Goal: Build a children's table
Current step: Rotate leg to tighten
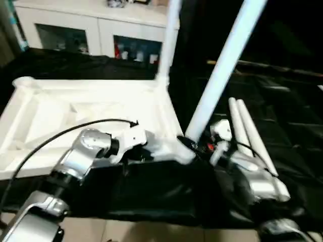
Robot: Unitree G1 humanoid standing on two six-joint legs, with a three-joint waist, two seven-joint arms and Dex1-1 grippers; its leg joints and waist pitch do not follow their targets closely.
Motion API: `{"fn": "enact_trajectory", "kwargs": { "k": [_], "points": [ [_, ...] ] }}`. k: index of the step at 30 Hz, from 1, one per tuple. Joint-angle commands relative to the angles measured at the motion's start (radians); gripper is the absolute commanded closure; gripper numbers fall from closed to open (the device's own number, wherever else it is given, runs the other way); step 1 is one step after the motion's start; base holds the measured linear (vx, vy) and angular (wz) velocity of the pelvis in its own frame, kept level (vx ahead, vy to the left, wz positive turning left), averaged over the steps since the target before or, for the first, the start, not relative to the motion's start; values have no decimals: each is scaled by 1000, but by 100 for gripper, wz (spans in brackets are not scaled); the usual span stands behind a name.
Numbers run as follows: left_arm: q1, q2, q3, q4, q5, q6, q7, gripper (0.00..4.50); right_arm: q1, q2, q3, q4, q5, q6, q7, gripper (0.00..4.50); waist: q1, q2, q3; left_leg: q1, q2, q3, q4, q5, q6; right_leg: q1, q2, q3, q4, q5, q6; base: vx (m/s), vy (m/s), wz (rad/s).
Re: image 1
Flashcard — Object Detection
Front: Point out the grey curtain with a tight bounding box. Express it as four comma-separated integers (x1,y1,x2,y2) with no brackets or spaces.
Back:
0,0,26,69

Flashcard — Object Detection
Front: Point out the black pole with tan tip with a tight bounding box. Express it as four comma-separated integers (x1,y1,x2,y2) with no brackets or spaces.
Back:
206,59,323,76

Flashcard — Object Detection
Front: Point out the white cabinet with glass doors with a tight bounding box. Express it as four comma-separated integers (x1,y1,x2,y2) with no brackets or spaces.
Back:
14,0,180,64

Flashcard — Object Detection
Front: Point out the black mat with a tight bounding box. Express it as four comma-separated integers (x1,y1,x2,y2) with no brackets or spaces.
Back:
0,47,323,227

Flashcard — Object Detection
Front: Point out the black backdrop cloth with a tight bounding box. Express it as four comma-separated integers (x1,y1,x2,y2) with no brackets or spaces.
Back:
176,0,323,71

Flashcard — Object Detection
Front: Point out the white plastic table top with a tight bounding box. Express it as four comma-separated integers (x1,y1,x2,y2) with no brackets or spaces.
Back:
0,75,195,181

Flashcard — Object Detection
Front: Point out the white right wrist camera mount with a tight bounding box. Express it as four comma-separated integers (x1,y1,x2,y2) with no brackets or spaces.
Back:
209,119,233,166

